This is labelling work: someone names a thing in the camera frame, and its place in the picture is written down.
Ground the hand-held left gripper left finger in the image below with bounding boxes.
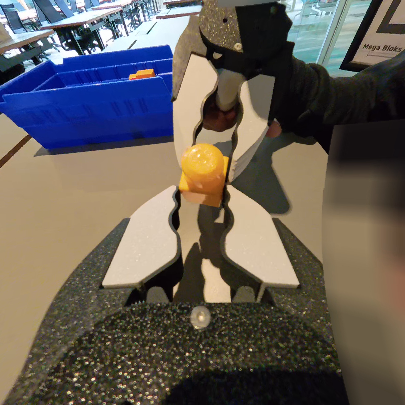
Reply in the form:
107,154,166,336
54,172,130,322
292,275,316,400
101,185,185,293

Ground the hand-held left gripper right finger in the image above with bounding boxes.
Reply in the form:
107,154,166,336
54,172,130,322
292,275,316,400
221,185,300,302

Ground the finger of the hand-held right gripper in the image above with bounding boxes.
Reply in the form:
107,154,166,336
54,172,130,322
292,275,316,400
173,52,219,160
228,76,274,184

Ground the blue plastic bin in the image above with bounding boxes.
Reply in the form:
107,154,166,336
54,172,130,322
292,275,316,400
0,44,175,150

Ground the person's right forearm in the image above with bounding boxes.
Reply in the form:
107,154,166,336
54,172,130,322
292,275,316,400
269,41,405,155

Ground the person's right hand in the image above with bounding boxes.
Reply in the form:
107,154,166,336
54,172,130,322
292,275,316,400
202,97,242,132

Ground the wooden top desk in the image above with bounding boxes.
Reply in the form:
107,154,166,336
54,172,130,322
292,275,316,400
0,29,57,74
40,7,123,52
156,6,203,20

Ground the black framed sign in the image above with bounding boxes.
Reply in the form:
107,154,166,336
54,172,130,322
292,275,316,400
339,0,405,73

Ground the black office chair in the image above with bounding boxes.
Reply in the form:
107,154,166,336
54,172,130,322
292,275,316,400
0,3,31,35

